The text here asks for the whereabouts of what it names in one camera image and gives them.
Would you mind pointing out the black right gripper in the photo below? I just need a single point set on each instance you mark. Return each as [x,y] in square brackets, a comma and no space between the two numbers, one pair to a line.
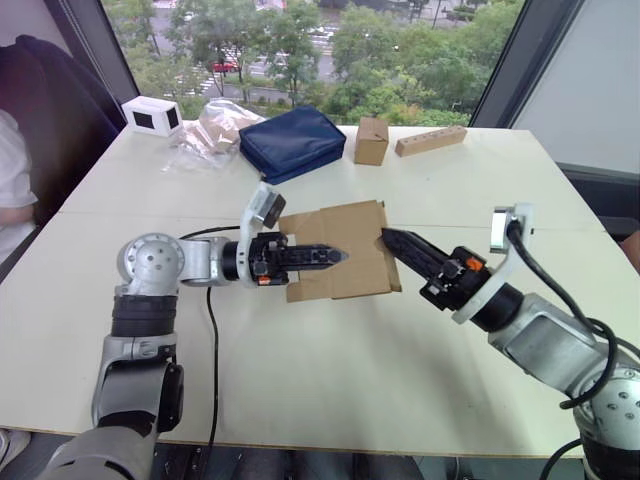
[452,285]

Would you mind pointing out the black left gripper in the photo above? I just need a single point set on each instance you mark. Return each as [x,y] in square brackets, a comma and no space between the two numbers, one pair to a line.
[265,260]

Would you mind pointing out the small cardboard box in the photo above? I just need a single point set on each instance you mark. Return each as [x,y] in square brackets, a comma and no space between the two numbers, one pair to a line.
[345,235]
[370,142]

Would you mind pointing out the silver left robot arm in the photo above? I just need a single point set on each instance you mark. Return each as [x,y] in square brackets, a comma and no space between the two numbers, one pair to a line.
[150,260]

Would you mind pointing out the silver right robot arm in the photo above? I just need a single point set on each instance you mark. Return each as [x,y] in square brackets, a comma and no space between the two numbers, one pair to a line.
[550,340]

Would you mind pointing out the closed small cardboard box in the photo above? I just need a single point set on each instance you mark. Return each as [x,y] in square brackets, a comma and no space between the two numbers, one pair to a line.
[370,142]

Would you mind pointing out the white box with black squares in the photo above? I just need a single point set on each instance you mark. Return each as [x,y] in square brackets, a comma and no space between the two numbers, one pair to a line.
[150,116]

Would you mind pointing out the wooden block with holes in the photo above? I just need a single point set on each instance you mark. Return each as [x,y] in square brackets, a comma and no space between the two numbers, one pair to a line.
[430,141]

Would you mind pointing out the navy blue fabric pouch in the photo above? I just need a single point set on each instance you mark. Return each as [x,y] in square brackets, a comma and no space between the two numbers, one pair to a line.
[290,142]

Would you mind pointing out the clear bag of wooden pieces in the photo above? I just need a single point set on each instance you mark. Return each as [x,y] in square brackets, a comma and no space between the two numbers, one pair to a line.
[210,132]

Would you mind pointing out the dark office chair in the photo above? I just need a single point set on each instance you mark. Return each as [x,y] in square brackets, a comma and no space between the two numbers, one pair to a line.
[605,195]

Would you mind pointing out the dark chair with jacket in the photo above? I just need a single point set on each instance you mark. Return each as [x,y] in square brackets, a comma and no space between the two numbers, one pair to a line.
[55,115]

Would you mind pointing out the person in white shirt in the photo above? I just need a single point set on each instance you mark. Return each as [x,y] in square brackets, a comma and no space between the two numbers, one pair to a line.
[12,185]

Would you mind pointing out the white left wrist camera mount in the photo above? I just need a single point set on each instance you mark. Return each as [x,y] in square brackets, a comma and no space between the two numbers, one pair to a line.
[248,220]

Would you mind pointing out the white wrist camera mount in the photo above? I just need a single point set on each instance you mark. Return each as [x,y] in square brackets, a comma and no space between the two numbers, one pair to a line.
[505,235]
[248,220]

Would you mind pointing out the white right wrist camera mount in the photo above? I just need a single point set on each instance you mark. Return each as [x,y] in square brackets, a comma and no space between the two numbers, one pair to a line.
[505,235]

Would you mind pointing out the dark window frame post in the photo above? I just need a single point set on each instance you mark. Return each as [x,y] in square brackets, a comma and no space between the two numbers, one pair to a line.
[90,55]
[525,60]

